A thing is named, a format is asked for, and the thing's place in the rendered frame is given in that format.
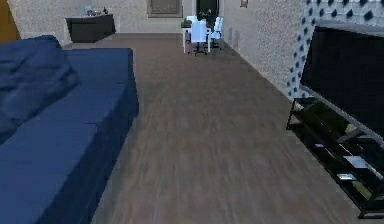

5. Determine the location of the black television set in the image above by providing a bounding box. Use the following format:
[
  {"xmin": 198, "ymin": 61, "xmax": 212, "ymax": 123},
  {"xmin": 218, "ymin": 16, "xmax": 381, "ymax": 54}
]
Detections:
[{"xmin": 299, "ymin": 20, "xmax": 384, "ymax": 148}]

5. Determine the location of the black television stand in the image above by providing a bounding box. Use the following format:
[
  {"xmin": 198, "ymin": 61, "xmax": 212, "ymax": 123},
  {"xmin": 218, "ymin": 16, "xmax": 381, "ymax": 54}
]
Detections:
[{"xmin": 285, "ymin": 97, "xmax": 384, "ymax": 220}]

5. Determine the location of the dark window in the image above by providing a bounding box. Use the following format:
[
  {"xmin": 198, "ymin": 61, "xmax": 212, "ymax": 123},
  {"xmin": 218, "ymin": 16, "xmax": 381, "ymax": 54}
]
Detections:
[{"xmin": 195, "ymin": 0, "xmax": 220, "ymax": 18}]

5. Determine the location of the blue sofa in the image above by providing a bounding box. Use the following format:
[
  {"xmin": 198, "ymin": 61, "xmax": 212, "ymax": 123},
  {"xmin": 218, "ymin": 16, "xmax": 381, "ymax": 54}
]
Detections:
[{"xmin": 0, "ymin": 34, "xmax": 140, "ymax": 224}]

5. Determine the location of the white dining table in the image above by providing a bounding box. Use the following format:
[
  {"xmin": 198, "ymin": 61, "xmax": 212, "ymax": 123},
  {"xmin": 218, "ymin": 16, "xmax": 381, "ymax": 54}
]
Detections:
[{"xmin": 180, "ymin": 20, "xmax": 212, "ymax": 55}]

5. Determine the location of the dark sideboard cabinet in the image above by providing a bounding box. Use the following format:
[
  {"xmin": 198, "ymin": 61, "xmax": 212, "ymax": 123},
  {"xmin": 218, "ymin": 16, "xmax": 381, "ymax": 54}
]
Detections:
[{"xmin": 65, "ymin": 13, "xmax": 117, "ymax": 44}]

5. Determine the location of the white dining chair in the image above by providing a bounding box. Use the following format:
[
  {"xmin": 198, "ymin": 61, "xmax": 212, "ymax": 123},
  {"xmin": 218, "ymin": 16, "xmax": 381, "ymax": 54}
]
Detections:
[
  {"xmin": 209, "ymin": 16, "xmax": 224, "ymax": 50},
  {"xmin": 190, "ymin": 20, "xmax": 208, "ymax": 57}
]

